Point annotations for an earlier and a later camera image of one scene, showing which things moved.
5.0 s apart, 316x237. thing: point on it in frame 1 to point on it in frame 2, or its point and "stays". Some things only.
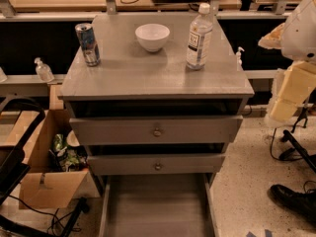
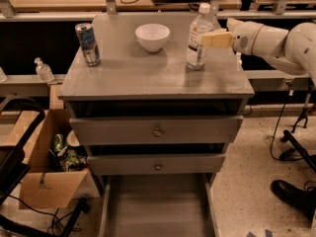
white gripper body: [300, 34] to [245, 37]
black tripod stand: [297, 149] stays
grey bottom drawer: [162, 204] stays
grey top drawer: [156, 129] stays
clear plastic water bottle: [199, 40] stays
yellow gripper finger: [283, 110] to [218, 31]
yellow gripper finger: [297, 82] to [218, 39]
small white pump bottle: [238, 59] stays
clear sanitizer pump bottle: [43, 71] stays
